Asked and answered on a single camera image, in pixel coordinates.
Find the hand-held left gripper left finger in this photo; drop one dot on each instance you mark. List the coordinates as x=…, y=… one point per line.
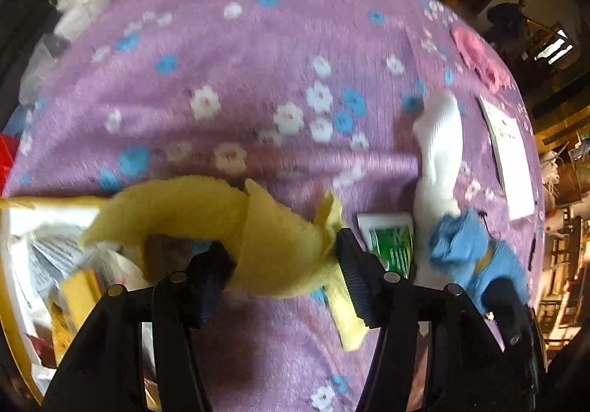
x=209, y=287

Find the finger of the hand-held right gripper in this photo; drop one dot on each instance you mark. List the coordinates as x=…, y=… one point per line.
x=502, y=301

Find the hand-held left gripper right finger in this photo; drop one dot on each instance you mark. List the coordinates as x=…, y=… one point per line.
x=355, y=283

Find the blue sock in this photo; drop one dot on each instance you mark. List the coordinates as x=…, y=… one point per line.
x=470, y=250

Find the yellow cloth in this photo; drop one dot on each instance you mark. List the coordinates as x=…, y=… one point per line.
x=276, y=246

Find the yellow box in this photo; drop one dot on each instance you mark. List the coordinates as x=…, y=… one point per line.
x=50, y=203

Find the green white packet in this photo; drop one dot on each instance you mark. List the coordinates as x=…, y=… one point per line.
x=392, y=246

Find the yellow snack packet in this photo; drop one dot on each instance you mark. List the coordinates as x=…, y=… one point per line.
x=78, y=292

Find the white paper sheets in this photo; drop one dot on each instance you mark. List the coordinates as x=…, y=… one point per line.
x=511, y=163

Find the white sock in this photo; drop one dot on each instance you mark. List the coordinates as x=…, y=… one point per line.
x=440, y=140

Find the white printed packet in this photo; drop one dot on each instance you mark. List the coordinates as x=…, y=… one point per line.
x=46, y=250

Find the wooden furniture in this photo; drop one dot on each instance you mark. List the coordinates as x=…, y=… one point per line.
x=562, y=117

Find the purple floral tablecloth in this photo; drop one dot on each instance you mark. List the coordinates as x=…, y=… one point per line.
x=230, y=71

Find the red bag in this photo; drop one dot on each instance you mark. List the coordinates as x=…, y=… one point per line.
x=7, y=158

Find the pink cloth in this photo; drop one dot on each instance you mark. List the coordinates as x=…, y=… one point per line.
x=474, y=52

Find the clear plastic bags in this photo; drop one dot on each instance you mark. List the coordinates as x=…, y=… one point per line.
x=78, y=6

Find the black bag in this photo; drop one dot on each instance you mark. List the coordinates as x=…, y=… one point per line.
x=23, y=1

